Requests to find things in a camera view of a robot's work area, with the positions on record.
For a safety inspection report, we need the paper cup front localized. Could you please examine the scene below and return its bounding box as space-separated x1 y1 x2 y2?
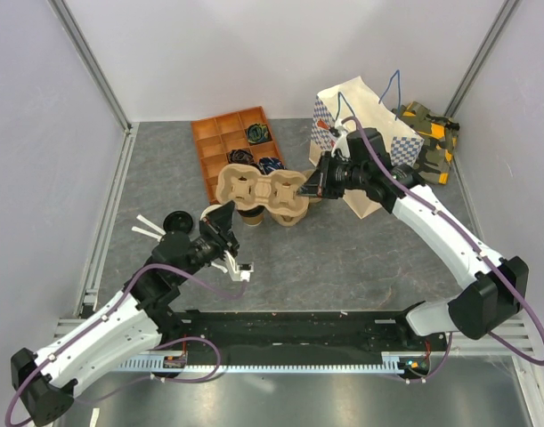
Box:
238 206 264 227

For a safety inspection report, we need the orange compartment tray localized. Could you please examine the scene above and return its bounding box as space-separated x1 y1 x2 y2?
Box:
191 106 287 204

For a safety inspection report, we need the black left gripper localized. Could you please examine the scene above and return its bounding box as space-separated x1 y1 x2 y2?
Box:
175 199 240 284

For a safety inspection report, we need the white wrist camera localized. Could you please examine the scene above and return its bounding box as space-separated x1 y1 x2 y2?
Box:
329 125 350 159
224 251 254 282

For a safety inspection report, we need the black plastic cup lid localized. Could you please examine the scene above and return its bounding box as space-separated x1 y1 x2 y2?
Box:
163 210 194 234

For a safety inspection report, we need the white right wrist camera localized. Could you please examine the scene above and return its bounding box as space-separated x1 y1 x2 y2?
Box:
329 125 350 159

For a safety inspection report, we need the wrapped straw middle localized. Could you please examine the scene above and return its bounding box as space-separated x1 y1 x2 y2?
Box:
131 226 164 241

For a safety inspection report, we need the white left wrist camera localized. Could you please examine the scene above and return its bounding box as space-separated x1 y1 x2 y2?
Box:
224 251 254 282

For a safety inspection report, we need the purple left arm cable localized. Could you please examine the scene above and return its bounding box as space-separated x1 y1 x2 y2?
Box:
4 262 250 427

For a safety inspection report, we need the checkered paper takeout bag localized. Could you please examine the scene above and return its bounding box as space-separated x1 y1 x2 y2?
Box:
310 77 427 225

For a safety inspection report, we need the dark rolled sock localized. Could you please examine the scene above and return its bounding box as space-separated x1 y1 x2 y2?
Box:
227 149 255 165

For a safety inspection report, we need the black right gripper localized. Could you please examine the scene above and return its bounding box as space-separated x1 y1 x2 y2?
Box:
298 151 369 200

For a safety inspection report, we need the blue striped rolled sock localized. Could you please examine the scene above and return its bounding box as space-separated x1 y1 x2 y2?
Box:
258 157 286 175

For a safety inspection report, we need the grey slotted cable duct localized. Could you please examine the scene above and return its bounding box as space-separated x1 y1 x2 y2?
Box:
114 352 404 375

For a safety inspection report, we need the paper cup near tray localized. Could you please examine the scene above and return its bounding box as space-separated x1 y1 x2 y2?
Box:
199 204 221 221

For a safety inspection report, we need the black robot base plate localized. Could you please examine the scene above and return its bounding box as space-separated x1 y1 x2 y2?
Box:
160 310 447 362

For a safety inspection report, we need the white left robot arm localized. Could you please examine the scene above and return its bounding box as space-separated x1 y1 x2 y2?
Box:
4 202 240 426

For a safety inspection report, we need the paper cup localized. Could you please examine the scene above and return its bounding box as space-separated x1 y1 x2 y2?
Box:
238 206 264 227
199 204 221 221

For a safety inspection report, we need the wrapped straw upper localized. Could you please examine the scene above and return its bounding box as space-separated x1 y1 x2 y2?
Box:
136 214 166 235

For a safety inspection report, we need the green blue rolled sock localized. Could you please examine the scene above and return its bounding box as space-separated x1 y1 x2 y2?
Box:
246 123 272 145

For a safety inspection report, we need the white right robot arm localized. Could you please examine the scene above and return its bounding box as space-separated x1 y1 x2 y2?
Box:
298 126 529 350

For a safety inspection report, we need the camouflage cloth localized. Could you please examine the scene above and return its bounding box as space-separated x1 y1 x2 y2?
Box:
391 101 460 185

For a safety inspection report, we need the aluminium frame rail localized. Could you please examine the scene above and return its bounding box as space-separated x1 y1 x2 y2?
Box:
54 318 533 357

